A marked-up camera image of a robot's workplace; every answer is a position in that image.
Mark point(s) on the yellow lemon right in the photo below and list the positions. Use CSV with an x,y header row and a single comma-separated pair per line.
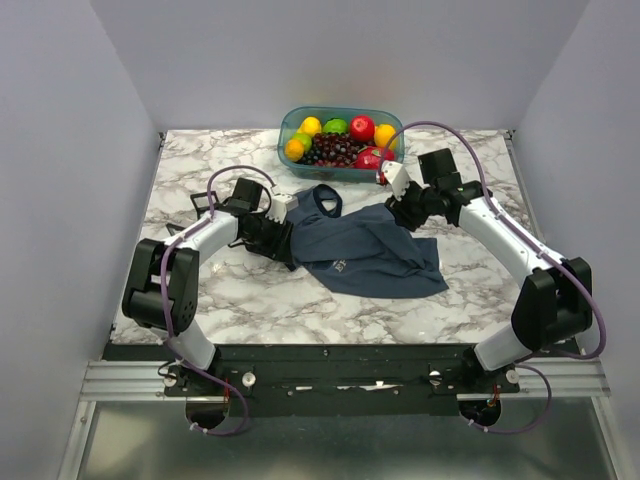
x,y
383,135

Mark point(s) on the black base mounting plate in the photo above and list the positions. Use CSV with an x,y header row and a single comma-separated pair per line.
x,y
266,381

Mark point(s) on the yellow lemon left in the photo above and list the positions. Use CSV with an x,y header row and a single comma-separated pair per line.
x,y
310,126

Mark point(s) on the red pomegranate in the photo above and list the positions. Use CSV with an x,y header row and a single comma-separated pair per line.
x,y
370,157

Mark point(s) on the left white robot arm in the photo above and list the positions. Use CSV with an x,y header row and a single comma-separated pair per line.
x,y
162,288

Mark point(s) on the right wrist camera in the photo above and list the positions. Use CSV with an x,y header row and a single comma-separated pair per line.
x,y
394,175

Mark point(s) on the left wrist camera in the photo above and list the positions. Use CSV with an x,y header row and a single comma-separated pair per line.
x,y
280,205

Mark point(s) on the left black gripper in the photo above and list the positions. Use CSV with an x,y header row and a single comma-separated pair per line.
x,y
277,249

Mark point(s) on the green lime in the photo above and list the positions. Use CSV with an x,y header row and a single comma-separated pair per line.
x,y
335,126

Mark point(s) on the light green fruit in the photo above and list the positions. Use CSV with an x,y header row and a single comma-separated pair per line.
x,y
304,139

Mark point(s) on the teal plastic fruit container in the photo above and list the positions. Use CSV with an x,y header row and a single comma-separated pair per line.
x,y
292,121

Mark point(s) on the black wire frame stand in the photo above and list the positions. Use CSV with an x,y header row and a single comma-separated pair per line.
x,y
200,202

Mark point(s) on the orange fruit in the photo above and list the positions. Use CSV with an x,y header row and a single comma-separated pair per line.
x,y
294,150

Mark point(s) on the aluminium rail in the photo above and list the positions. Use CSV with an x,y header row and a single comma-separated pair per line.
x,y
139,381

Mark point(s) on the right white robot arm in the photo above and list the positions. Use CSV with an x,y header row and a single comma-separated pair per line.
x,y
555,292

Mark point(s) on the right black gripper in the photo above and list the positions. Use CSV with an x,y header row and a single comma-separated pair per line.
x,y
401,213

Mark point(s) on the dark grape bunch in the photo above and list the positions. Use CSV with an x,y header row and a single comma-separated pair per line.
x,y
332,150

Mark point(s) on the yellow lemon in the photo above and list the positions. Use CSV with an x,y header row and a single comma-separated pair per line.
x,y
383,135
310,126

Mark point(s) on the blue printed tank top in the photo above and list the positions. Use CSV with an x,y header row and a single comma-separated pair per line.
x,y
363,253

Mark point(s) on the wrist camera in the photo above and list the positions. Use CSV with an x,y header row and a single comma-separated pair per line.
x,y
394,175
280,205

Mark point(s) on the red apple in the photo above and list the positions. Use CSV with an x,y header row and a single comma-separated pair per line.
x,y
362,128

